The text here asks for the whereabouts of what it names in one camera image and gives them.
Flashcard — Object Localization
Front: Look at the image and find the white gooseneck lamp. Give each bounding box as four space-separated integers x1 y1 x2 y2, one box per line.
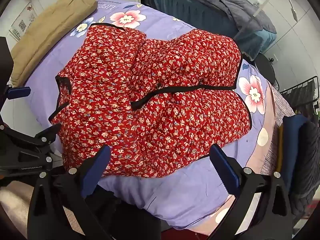
272 0 299 22

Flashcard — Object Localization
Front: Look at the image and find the tan folded garment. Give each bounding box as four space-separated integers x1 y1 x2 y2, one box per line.
10 0 98 87

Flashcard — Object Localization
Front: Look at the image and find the pink striped blanket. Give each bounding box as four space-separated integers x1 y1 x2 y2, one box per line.
160 82 297 238

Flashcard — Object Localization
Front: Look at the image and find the grey duvet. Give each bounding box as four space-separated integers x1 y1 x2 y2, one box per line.
172 0 277 44

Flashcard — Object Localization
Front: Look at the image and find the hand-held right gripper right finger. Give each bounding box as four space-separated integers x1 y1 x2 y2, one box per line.
209 144 293 240

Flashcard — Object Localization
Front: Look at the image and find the black wire rack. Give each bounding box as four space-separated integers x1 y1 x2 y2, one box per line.
279 76 320 117

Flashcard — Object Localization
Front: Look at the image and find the beige fuzzy cloth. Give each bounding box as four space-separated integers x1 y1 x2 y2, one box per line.
0 187 34 232

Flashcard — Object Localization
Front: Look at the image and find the purple floral bed sheet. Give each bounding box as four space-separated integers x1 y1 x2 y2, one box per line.
10 0 283 230

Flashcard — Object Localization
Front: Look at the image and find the black round stool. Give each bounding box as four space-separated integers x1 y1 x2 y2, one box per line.
252 54 277 86

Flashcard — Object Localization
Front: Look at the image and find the wall poster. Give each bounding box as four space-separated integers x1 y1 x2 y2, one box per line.
9 0 38 41

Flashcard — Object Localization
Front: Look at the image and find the clear plastic pole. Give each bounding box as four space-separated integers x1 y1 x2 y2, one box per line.
236 0 275 39

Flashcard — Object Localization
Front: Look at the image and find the grey knit cloth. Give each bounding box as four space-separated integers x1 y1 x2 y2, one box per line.
291 122 320 217

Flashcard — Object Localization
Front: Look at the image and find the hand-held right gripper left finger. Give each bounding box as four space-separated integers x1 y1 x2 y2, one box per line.
27 145 118 240

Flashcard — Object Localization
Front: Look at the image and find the red floral quilted jacket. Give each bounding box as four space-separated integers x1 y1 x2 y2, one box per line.
49 22 252 179

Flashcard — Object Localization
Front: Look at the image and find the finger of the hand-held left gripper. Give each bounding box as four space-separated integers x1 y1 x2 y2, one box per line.
0 37 31 105
0 124 62 157

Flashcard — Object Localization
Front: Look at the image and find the dark blue cloth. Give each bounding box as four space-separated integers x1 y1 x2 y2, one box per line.
282 115 310 194

